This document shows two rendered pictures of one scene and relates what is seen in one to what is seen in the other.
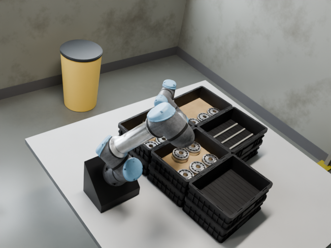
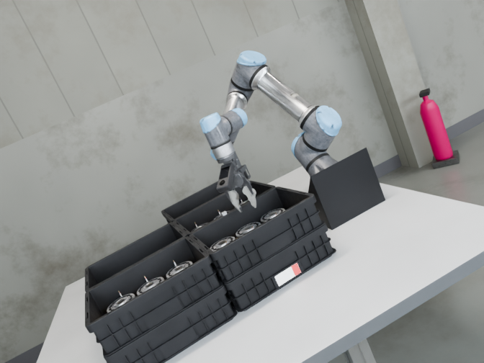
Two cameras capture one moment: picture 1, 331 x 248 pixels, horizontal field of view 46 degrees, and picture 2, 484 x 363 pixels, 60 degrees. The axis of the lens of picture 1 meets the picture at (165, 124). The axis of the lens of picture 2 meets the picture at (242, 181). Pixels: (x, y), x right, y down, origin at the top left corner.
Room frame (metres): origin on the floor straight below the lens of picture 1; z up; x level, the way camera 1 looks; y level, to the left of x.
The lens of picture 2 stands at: (3.01, 0.86, 1.38)
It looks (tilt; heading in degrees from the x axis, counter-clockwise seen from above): 13 degrees down; 215
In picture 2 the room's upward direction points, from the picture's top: 24 degrees counter-clockwise
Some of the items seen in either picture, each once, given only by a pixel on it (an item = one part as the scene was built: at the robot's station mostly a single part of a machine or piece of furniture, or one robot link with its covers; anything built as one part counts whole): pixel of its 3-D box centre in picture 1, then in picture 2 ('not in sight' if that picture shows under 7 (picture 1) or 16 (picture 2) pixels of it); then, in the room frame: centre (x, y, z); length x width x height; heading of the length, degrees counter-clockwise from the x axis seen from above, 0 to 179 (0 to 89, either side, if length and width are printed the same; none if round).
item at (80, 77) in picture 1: (81, 77); not in sight; (3.16, 0.90, 0.31); 0.39 x 0.39 x 0.62
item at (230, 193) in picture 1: (229, 190); (208, 207); (1.51, -0.42, 0.87); 0.40 x 0.30 x 0.11; 141
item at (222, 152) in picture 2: not in sight; (222, 150); (1.81, 0.02, 1.16); 0.08 x 0.08 x 0.05
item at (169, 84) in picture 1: (168, 90); (214, 130); (1.81, 0.02, 1.24); 0.09 x 0.08 x 0.11; 169
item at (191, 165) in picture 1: (198, 167); not in sight; (1.65, -0.24, 0.86); 0.10 x 0.10 x 0.01
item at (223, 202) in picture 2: (189, 159); (227, 217); (1.70, -0.18, 0.87); 0.40 x 0.30 x 0.11; 141
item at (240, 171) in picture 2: not in sight; (233, 170); (1.81, 0.02, 1.08); 0.09 x 0.08 x 0.12; 10
